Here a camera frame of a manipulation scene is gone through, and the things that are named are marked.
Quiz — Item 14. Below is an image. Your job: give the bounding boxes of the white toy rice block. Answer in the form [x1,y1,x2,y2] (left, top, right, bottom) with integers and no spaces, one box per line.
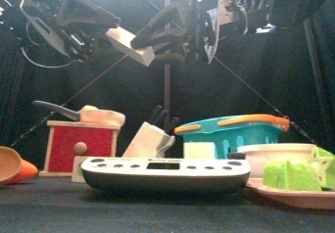
[104,25,158,68]

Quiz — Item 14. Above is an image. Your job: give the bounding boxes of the red wooden toy stove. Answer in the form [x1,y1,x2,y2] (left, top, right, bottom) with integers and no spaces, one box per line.
[39,119,122,178]

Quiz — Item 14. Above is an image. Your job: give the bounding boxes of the white toy knife block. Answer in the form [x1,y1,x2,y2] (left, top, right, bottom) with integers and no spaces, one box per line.
[122,121,176,159]

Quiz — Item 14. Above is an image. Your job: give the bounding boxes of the white foam cube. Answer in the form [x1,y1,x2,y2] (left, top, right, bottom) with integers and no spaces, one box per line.
[182,141,218,160]

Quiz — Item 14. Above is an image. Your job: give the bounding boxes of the white black toy appliance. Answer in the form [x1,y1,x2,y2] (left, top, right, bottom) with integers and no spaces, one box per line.
[80,156,252,195]

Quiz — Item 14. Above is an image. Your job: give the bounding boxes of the white cup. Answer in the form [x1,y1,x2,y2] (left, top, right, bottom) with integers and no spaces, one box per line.
[236,142,318,178]

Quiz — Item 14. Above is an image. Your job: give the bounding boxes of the small beige wooden block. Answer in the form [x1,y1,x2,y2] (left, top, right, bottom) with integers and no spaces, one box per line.
[71,155,90,184]

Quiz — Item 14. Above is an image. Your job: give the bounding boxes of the wooden bowl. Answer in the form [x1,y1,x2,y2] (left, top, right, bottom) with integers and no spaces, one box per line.
[0,145,24,186]

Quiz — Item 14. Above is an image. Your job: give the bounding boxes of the green toy lettuce wedge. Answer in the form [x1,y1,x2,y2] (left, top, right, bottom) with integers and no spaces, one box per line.
[262,160,323,192]

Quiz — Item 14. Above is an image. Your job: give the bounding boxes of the green white toy vegetable slice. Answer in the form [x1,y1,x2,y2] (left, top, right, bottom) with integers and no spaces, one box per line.
[306,146,335,191]

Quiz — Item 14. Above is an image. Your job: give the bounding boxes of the pink plate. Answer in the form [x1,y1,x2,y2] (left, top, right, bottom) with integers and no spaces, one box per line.
[246,177,335,210]

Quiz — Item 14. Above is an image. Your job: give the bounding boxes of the vertical metal frame pole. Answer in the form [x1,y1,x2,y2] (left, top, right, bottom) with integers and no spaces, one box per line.
[164,0,172,122]

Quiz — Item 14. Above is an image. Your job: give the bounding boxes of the white cable loop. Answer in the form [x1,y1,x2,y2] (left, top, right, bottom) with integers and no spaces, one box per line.
[19,21,79,70]

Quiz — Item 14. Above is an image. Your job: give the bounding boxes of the diagonal frame brace wire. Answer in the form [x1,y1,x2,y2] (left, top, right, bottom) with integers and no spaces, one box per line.
[127,0,318,145]
[10,55,130,147]

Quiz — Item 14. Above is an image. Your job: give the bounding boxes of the black toy knife handle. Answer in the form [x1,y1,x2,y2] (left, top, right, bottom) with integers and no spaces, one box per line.
[148,105,164,124]
[164,116,180,134]
[156,110,170,130]

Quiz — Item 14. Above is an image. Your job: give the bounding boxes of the cream toy pan grey handle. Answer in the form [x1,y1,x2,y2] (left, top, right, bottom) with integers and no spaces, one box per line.
[32,100,127,127]

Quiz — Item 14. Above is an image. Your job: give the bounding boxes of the teal basket orange handles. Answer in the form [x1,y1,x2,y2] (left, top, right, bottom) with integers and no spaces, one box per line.
[174,114,292,160]

